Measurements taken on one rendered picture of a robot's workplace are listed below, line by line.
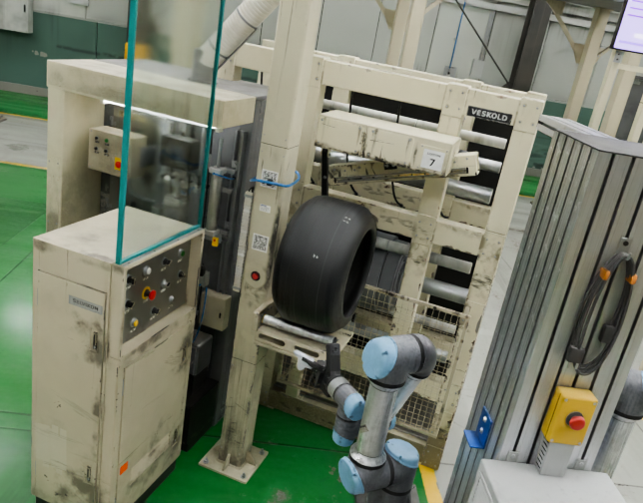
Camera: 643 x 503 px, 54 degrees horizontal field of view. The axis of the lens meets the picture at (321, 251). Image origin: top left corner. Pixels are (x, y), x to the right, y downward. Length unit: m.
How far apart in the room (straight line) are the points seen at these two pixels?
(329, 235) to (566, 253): 1.23
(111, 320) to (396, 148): 1.35
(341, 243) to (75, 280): 1.00
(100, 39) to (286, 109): 9.65
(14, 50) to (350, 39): 5.85
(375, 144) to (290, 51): 0.54
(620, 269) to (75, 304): 1.81
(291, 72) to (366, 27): 9.19
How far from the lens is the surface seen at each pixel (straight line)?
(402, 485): 2.16
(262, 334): 2.86
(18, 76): 12.69
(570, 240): 1.49
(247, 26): 3.01
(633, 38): 6.28
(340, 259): 2.49
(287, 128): 2.62
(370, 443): 1.99
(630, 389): 2.10
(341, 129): 2.82
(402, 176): 2.91
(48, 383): 2.74
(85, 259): 2.39
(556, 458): 1.72
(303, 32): 2.58
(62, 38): 12.34
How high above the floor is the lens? 2.19
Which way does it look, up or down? 20 degrees down
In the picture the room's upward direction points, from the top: 10 degrees clockwise
